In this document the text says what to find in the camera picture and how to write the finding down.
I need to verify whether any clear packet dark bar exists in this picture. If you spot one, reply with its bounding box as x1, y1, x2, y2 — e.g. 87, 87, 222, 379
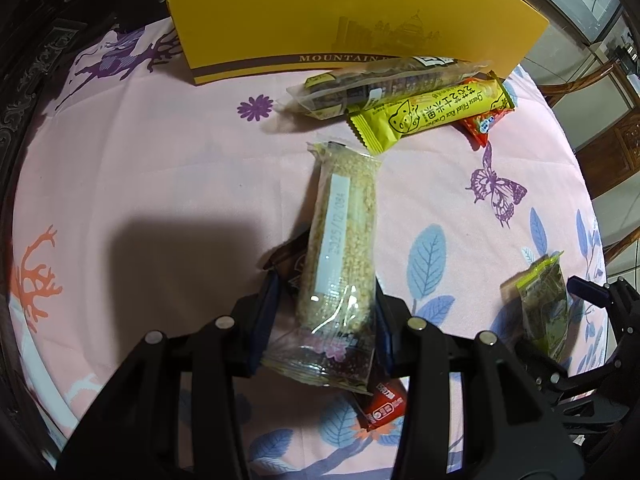
286, 56, 493, 121

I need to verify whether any wooden chair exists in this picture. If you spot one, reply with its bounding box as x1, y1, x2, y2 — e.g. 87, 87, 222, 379
537, 60, 640, 271

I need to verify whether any yellow-green cracker packet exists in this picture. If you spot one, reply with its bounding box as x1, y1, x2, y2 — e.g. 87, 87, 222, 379
346, 79, 516, 155

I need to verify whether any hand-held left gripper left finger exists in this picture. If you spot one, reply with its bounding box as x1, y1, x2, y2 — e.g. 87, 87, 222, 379
55, 272, 281, 480

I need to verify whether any clear grain bar packet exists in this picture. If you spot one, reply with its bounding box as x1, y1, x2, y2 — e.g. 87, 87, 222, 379
260, 141, 383, 395

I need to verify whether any dark brown snack packet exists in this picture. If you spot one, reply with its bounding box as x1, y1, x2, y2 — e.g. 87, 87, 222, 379
262, 232, 313, 292

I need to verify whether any dark green snack packet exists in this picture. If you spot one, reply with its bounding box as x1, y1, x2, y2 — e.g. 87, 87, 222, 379
501, 254, 571, 363

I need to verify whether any red snack packet white label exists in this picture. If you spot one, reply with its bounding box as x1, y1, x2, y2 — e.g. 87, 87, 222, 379
352, 365, 407, 433

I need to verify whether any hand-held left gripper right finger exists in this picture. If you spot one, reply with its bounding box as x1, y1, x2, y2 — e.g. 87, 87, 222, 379
372, 285, 586, 480

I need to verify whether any yellow cardboard box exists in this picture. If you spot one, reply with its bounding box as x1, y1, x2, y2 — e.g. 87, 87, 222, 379
156, 0, 550, 87

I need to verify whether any pink printed tablecloth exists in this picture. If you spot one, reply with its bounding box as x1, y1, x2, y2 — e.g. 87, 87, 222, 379
10, 15, 608, 480

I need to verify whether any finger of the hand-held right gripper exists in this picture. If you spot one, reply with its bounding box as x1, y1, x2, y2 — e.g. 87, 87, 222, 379
514, 339, 572, 392
566, 275, 612, 308

